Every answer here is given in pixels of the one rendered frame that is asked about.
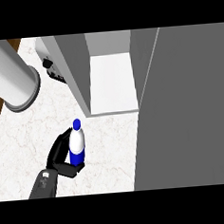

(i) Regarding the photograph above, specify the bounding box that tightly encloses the white and blue water bottle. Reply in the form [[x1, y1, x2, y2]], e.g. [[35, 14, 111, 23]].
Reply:
[[66, 117, 87, 168]]

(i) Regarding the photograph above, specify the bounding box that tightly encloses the pale grey cylinder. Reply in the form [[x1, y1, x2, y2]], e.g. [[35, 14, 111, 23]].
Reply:
[[0, 37, 45, 114]]

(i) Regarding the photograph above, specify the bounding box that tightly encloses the grey open cabinet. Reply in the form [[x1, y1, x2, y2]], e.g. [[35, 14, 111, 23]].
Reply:
[[41, 28, 166, 121]]

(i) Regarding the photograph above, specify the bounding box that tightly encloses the flat dark grey cabinet door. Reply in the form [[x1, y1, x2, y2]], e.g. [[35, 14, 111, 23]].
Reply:
[[121, 22, 224, 192]]

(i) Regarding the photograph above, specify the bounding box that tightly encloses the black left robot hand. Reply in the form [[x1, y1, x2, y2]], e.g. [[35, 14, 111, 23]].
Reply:
[[43, 126, 86, 181]]

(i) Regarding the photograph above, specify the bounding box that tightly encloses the pale appliance with black knob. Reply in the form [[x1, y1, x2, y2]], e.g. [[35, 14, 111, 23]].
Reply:
[[34, 35, 66, 86]]

